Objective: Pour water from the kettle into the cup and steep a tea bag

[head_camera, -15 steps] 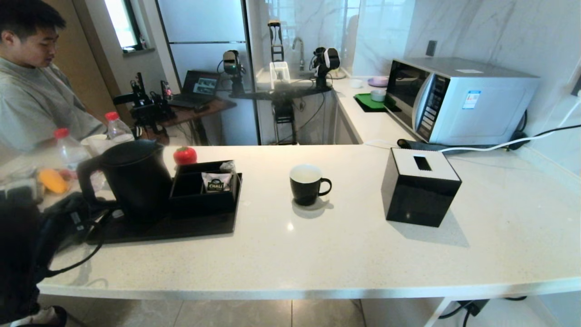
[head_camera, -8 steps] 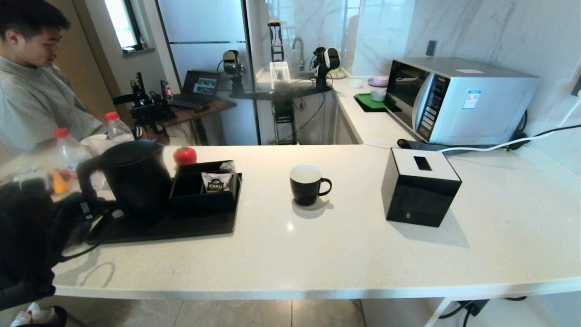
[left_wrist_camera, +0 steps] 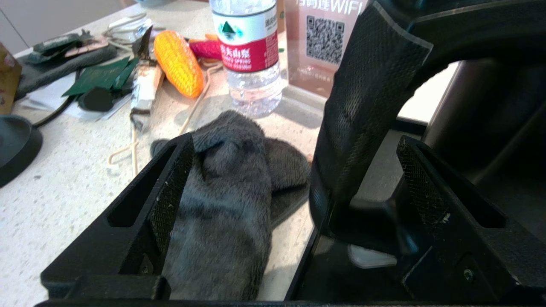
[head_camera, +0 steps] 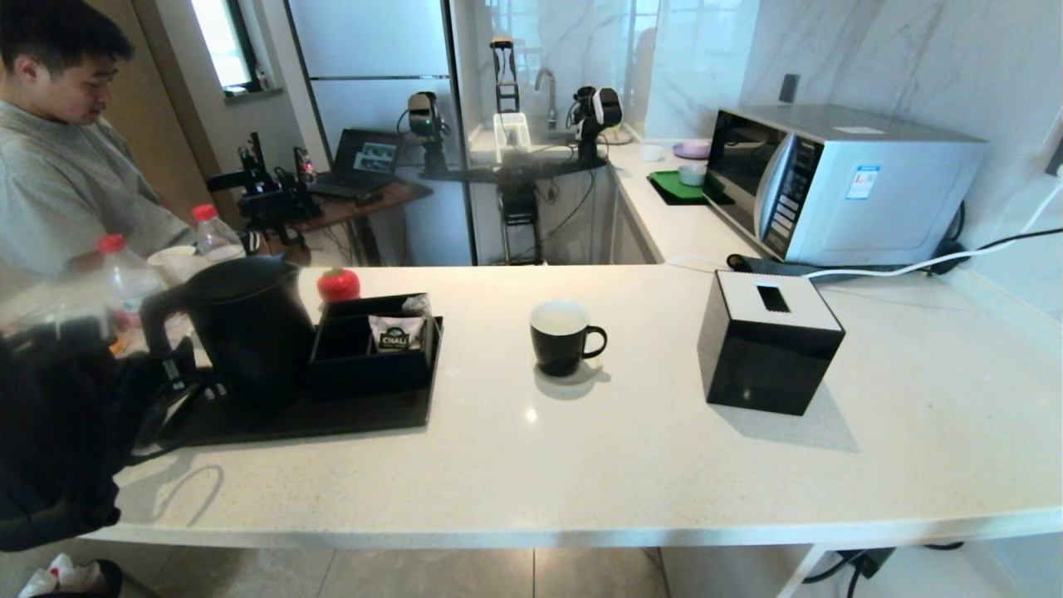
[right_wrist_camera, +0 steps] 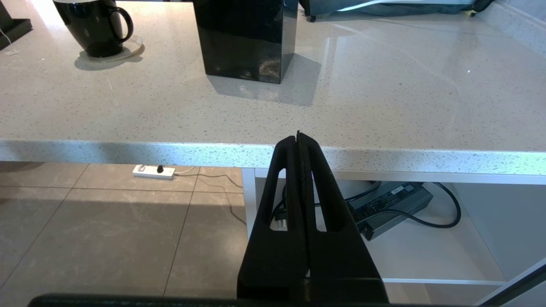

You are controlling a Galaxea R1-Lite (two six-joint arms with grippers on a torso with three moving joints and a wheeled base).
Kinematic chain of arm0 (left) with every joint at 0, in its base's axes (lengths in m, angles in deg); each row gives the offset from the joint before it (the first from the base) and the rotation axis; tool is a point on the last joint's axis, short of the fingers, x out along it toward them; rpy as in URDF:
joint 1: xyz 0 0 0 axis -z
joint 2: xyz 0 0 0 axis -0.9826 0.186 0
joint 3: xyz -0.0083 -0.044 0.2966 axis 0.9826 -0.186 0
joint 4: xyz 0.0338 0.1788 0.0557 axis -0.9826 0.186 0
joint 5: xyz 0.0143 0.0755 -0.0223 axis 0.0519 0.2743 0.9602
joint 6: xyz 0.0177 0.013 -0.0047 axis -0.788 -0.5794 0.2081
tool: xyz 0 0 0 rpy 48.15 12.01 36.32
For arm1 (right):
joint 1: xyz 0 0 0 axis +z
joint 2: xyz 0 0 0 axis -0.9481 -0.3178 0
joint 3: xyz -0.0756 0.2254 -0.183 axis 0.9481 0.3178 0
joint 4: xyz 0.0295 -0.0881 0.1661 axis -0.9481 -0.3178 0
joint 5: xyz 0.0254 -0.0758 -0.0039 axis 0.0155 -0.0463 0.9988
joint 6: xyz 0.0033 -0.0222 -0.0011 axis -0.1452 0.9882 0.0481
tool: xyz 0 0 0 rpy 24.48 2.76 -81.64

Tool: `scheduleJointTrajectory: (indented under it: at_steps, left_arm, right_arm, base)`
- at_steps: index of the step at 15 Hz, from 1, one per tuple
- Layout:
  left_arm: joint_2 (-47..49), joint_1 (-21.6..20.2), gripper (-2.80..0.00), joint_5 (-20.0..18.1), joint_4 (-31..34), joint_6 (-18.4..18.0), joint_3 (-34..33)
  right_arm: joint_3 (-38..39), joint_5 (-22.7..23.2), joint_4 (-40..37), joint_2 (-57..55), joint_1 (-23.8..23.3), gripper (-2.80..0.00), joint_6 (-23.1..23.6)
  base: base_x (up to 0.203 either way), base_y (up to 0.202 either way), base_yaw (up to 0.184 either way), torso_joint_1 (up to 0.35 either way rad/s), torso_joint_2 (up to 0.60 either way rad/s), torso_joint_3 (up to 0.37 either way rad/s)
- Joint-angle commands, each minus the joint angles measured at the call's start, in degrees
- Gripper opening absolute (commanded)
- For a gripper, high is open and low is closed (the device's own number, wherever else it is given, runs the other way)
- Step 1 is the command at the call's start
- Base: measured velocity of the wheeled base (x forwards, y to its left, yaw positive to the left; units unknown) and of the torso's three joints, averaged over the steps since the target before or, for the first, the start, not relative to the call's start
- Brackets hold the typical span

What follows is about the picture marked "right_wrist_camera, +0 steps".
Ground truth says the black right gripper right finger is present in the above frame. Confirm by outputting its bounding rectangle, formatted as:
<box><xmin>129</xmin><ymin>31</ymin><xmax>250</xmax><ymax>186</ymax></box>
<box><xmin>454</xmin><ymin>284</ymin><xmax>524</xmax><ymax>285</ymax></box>
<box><xmin>299</xmin><ymin>132</ymin><xmax>389</xmax><ymax>303</ymax></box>

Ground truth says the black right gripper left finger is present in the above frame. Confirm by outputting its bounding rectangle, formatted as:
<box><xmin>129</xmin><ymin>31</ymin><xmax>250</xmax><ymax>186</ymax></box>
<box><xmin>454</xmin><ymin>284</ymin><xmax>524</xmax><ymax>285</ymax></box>
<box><xmin>237</xmin><ymin>134</ymin><xmax>310</xmax><ymax>299</ymax></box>

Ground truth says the grey power adapter brick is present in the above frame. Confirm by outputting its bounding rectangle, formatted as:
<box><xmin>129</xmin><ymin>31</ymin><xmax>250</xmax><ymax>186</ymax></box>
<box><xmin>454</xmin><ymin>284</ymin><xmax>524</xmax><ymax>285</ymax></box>
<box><xmin>346</xmin><ymin>181</ymin><xmax>434</xmax><ymax>241</ymax></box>

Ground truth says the white under-counter shelf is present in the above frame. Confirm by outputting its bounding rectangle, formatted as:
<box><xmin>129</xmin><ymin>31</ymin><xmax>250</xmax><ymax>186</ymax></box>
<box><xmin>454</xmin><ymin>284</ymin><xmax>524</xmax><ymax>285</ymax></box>
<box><xmin>241</xmin><ymin>168</ymin><xmax>546</xmax><ymax>307</ymax></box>

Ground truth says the white floor power strip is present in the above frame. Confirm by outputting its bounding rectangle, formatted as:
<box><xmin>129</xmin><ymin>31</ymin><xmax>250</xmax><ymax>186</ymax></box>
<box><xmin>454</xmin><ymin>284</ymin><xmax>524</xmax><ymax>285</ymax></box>
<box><xmin>132</xmin><ymin>164</ymin><xmax>176</xmax><ymax>180</ymax></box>

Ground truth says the black tissue box white lid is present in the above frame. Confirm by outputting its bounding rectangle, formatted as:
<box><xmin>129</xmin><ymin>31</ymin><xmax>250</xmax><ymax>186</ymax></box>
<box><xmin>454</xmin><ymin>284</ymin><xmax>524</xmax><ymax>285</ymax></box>
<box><xmin>192</xmin><ymin>0</ymin><xmax>298</xmax><ymax>84</ymax></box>

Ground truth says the clear round coaster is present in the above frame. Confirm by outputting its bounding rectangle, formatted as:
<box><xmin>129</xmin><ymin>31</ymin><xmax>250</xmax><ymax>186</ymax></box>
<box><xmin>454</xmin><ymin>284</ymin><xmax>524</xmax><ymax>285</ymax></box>
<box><xmin>79</xmin><ymin>35</ymin><xmax>144</xmax><ymax>63</ymax></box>

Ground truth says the black mug white inside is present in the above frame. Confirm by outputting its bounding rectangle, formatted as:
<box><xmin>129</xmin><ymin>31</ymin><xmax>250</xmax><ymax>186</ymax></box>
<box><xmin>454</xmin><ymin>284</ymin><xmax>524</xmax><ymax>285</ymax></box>
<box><xmin>52</xmin><ymin>0</ymin><xmax>134</xmax><ymax>58</ymax></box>

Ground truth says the black rectangular serving tray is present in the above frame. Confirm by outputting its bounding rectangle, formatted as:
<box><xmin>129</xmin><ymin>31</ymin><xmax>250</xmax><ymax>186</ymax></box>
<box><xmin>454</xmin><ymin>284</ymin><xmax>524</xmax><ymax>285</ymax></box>
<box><xmin>0</xmin><ymin>18</ymin><xmax>33</xmax><ymax>51</ymax></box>

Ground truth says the black adapter cable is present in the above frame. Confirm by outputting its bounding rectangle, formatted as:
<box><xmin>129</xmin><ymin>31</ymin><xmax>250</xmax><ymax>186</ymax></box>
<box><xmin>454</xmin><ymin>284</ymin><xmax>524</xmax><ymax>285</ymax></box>
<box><xmin>273</xmin><ymin>181</ymin><xmax>462</xmax><ymax>231</ymax></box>

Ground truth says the white power cable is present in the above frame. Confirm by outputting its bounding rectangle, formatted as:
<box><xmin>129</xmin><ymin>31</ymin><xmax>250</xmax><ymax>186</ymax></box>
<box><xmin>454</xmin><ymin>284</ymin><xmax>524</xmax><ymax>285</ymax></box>
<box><xmin>337</xmin><ymin>0</ymin><xmax>474</xmax><ymax>12</ymax></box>

